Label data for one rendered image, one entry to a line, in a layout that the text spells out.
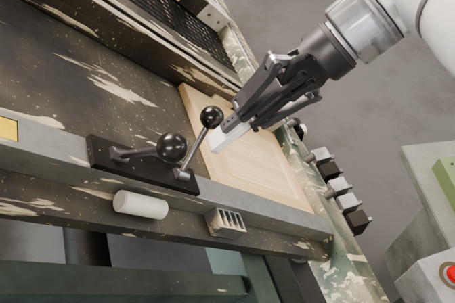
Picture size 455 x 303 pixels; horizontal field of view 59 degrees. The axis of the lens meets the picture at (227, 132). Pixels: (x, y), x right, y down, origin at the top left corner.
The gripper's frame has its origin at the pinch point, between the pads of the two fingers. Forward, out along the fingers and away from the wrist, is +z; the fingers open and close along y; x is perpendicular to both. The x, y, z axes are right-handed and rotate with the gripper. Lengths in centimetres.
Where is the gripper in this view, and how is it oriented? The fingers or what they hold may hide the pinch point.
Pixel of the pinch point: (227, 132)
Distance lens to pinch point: 59.5
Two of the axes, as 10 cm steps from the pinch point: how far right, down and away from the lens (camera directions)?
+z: -7.3, 5.8, 3.7
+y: 6.1, 3.0, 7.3
